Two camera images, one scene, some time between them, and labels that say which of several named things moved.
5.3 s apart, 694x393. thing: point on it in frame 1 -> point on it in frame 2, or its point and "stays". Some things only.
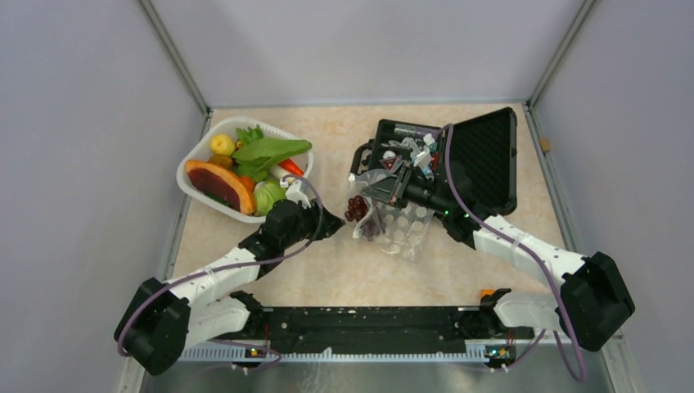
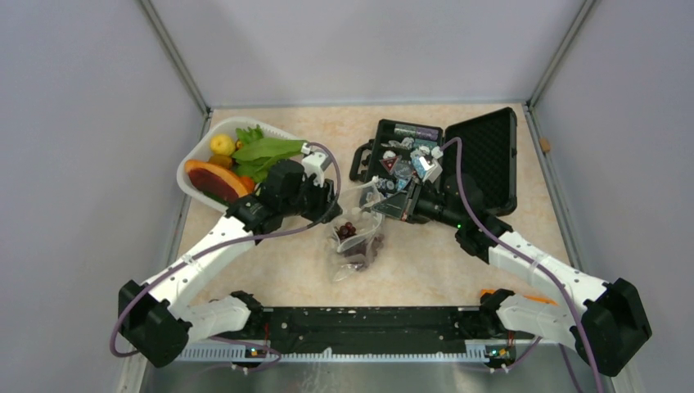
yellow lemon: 223,144 stays
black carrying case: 474,161 stays
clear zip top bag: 398,230 -> 357,234
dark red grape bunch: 357,206 -> 362,255
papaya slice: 222,185 stays
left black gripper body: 311,223 -> 314,201
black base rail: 380,329 stays
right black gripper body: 408,187 -> 414,205
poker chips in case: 419,145 stays
